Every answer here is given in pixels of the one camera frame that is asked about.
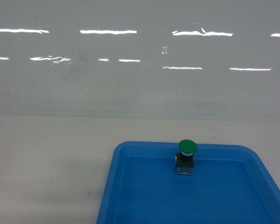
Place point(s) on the green mushroom push button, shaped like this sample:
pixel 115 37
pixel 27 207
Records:
pixel 184 159

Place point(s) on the blue plastic tray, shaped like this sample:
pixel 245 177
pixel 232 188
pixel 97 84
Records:
pixel 229 185

